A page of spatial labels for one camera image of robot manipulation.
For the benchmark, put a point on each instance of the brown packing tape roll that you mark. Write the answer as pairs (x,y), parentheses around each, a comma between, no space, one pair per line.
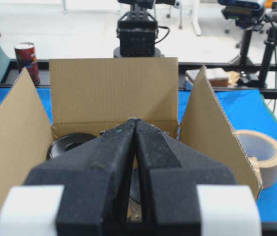
(261,149)

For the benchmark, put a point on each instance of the red white can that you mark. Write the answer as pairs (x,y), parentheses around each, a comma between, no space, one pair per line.
(26,58)

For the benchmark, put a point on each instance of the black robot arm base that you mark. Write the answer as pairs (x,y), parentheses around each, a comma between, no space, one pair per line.
(137,30)

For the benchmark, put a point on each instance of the black round object in box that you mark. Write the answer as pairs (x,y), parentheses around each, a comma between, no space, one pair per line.
(66,143)

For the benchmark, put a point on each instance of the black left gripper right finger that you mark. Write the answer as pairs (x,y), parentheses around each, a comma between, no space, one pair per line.
(185,193)

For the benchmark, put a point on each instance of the brown cardboard box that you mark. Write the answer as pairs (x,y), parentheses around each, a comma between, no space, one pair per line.
(93,95)

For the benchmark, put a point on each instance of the blue table mat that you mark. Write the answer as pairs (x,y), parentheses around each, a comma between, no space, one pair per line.
(244,109)

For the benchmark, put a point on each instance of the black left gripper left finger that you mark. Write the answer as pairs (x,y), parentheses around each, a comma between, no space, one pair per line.
(77,193)

